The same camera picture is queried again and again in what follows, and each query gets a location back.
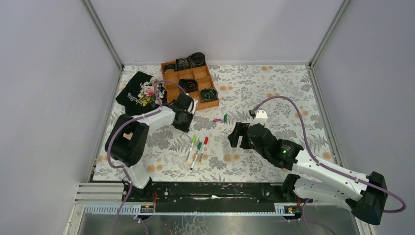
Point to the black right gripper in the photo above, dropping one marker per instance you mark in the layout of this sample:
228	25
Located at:
245	135

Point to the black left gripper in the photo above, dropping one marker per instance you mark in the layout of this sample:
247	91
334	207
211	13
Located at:
185	103

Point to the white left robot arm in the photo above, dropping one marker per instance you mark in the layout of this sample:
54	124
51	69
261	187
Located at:
126	143

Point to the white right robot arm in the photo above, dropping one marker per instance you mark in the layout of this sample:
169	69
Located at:
356	192

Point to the rolled dark tie centre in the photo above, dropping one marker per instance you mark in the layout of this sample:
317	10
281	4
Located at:
189	85

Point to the rolled dark tie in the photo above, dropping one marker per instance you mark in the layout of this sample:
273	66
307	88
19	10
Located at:
197	59
189	85
208	95

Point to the rolled dark tie right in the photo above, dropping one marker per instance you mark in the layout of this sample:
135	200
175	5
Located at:
208	95

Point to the wooden compartment tray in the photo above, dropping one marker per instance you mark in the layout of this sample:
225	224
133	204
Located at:
181	74

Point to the dark tie back left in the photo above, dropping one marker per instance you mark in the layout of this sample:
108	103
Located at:
178	65

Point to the black floral cloth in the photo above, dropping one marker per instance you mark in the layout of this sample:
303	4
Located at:
138	96

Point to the rolled dark tie back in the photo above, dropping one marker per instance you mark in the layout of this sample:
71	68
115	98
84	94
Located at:
197	59

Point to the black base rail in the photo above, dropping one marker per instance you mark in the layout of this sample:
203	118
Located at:
214	198

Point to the aluminium frame rail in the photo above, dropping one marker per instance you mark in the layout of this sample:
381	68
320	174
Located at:
88	5

